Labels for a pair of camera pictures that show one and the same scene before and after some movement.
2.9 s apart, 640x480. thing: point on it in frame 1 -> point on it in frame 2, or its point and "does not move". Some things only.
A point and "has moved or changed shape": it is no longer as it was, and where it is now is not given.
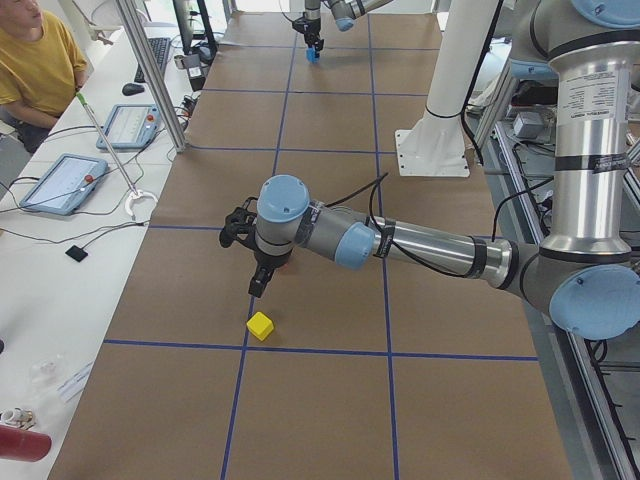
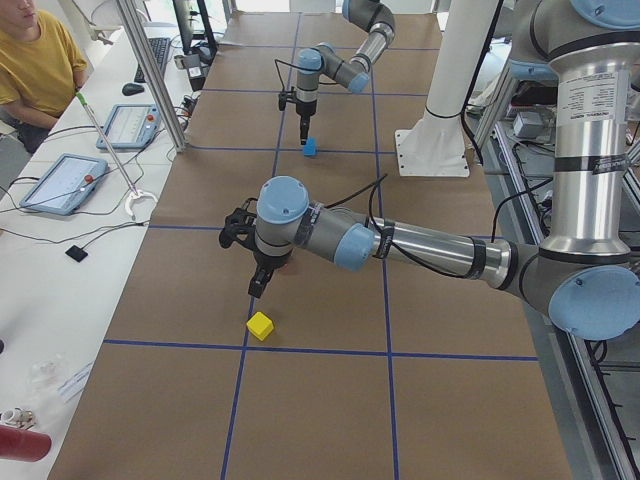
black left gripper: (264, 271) does not move
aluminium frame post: (162, 94) does not move
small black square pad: (76, 253) does not move
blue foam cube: (312, 56) has moved or changed shape
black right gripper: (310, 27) -> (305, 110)
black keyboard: (159, 48) does not move
